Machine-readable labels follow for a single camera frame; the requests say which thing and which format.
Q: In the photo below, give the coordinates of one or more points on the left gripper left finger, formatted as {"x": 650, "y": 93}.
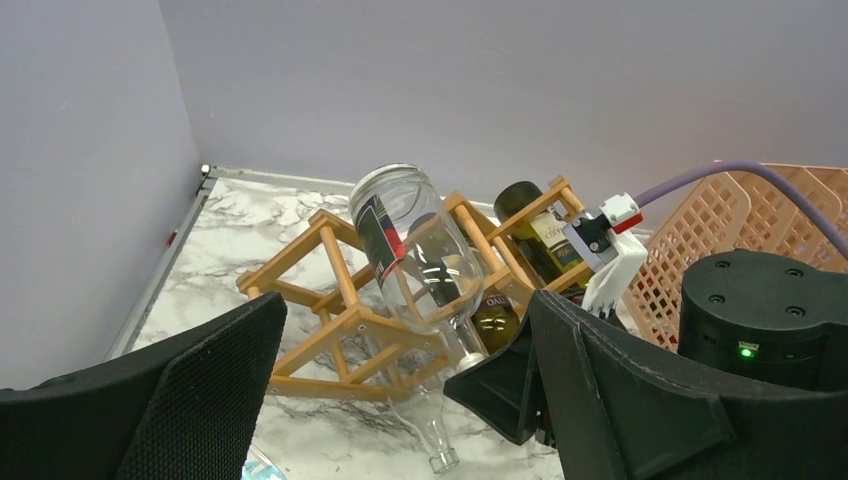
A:
{"x": 185, "y": 407}

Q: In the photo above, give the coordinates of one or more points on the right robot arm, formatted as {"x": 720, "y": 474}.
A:
{"x": 757, "y": 315}

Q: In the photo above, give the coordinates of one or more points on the green wine bottle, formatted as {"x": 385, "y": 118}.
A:
{"x": 493, "y": 318}
{"x": 540, "y": 239}

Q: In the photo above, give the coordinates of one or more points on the slim clear glass bottle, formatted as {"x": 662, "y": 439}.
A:
{"x": 422, "y": 410}

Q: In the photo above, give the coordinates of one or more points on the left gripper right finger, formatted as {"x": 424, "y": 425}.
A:
{"x": 622, "y": 408}

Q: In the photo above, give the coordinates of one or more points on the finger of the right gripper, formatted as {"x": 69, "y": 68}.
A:
{"x": 504, "y": 390}

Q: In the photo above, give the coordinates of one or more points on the blue white small object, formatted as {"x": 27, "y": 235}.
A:
{"x": 259, "y": 467}

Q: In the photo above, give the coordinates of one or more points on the wooden lattice wine rack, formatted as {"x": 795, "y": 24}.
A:
{"x": 358, "y": 353}

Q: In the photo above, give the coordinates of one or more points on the clear bottle silver cap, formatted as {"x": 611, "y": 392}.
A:
{"x": 383, "y": 205}

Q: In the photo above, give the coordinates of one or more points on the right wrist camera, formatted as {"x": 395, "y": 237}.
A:
{"x": 613, "y": 253}

